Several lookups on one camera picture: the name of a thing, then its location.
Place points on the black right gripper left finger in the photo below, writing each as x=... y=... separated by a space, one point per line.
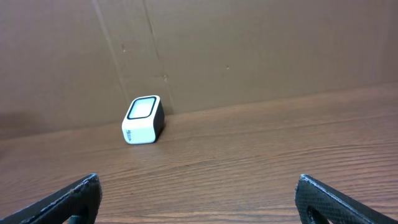
x=76 y=203

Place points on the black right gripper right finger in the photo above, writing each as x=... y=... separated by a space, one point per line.
x=318 y=203

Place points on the white barcode scanner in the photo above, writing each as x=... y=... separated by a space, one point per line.
x=144 y=120

